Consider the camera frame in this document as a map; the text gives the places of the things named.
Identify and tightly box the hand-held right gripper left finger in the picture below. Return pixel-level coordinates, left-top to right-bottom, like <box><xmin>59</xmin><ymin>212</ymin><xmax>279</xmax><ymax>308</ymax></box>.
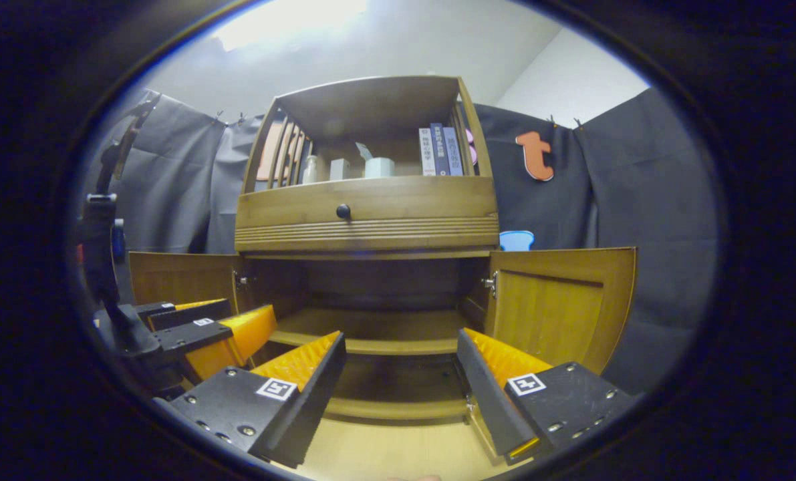
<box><xmin>154</xmin><ymin>331</ymin><xmax>347</xmax><ymax>468</ymax></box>

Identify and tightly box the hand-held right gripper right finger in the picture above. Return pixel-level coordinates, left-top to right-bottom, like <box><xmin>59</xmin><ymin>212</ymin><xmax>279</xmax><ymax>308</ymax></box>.
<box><xmin>456</xmin><ymin>327</ymin><xmax>642</xmax><ymax>466</ymax></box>

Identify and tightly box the wooden shoe cabinet door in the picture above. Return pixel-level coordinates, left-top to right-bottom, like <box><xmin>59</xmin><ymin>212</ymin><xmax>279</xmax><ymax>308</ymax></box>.
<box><xmin>128</xmin><ymin>251</ymin><xmax>246</xmax><ymax>315</ymax></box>
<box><xmin>468</xmin><ymin>247</ymin><xmax>638</xmax><ymax>462</ymax></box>

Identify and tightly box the wooden double-door shoe cabinet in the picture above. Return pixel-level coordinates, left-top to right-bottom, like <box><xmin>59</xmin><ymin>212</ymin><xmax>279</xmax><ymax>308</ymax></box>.
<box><xmin>127</xmin><ymin>75</ymin><xmax>639</xmax><ymax>462</ymax></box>

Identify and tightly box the wooden inner shelf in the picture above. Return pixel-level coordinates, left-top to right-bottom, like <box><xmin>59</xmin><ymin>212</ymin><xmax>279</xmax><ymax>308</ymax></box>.
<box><xmin>267</xmin><ymin>307</ymin><xmax>469</xmax><ymax>355</ymax></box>

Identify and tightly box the light blue object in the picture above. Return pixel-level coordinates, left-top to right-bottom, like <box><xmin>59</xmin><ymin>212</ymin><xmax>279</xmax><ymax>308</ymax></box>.
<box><xmin>499</xmin><ymin>230</ymin><xmax>535</xmax><ymax>252</ymax></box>

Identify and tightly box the wooden ridged drawer front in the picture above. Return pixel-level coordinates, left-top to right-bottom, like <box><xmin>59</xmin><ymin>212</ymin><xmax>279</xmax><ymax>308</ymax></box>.
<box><xmin>235</xmin><ymin>175</ymin><xmax>500</xmax><ymax>253</ymax></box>

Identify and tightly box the light blue book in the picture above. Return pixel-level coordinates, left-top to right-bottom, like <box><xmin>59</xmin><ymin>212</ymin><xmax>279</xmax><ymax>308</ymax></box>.
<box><xmin>443</xmin><ymin>127</ymin><xmax>465</xmax><ymax>176</ymax></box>

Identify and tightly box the black backdrop cloth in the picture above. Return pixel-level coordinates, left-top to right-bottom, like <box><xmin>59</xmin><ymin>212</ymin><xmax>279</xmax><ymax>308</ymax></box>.
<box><xmin>80</xmin><ymin>87</ymin><xmax>719</xmax><ymax>395</ymax></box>

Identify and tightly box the white book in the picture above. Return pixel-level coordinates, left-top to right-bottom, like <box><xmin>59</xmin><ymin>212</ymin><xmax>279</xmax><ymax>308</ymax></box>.
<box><xmin>418</xmin><ymin>128</ymin><xmax>436</xmax><ymax>177</ymax></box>

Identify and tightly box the dark blue book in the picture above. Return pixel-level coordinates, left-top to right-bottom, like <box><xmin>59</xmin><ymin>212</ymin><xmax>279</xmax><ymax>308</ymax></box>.
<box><xmin>430</xmin><ymin>123</ymin><xmax>451</xmax><ymax>177</ymax></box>

